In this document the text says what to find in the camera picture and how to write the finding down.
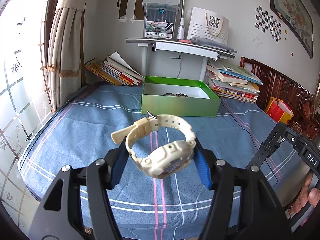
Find right stack of books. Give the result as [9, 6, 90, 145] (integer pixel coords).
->
[204, 59, 263, 104]

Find white bed desk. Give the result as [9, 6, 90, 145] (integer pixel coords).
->
[125, 37, 236, 81]

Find red yellow gift bag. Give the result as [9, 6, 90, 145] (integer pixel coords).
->
[265, 97, 294, 124]

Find black wrist watch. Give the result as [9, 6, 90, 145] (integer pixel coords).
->
[246, 122, 287, 170]

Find small white spray bottle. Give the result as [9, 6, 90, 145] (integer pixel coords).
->
[177, 18, 185, 40]

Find left stack of books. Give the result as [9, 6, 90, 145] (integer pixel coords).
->
[85, 51, 145, 86]

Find cream white wrist watch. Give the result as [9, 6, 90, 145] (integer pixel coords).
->
[110, 110, 197, 179]

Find dark wooden headboard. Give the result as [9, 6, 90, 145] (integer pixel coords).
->
[239, 56, 317, 140]

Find clear marker pen box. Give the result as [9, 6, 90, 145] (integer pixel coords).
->
[143, 3, 178, 40]

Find framed embroidery picture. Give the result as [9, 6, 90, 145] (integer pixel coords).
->
[270, 0, 313, 59]

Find white paper bag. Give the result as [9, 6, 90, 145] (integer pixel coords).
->
[187, 7, 229, 46]

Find beige curtain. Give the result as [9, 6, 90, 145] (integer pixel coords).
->
[46, 0, 87, 113]

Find person's right hand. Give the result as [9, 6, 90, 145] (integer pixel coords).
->
[289, 173, 320, 215]

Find green cardboard box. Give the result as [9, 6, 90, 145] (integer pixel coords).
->
[141, 76, 221, 117]

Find stack of books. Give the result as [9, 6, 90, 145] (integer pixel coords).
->
[204, 59, 263, 104]
[85, 51, 145, 86]

